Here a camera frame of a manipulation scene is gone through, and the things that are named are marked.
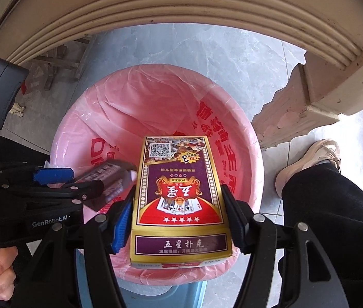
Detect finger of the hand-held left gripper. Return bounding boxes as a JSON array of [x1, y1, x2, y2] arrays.
[[0, 180, 105, 205], [0, 163, 75, 186]]

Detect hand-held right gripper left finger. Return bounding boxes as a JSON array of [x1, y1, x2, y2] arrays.
[[10, 186, 137, 308]]

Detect cream round table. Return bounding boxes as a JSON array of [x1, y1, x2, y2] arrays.
[[0, 0, 363, 151]]

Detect blue plastic stool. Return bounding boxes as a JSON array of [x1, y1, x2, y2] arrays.
[[75, 249, 208, 308]]

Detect red and white paper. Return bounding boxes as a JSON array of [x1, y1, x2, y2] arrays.
[[22, 62, 54, 96]]

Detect person's right leg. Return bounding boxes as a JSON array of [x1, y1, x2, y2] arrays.
[[278, 162, 363, 308]]

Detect wooden scraps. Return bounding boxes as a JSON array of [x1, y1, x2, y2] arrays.
[[24, 37, 91, 91]]

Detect small dark card box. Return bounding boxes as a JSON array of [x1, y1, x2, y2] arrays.
[[75, 160, 137, 212]]

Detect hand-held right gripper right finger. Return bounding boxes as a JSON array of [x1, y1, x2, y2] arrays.
[[220, 184, 350, 308]]

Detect red and gold card box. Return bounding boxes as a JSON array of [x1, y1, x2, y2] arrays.
[[129, 136, 233, 268]]

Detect beige sneaker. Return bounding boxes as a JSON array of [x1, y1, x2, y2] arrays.
[[275, 139, 342, 198]]

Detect pink trash bin with bag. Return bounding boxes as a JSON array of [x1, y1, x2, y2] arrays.
[[49, 65, 264, 287]]

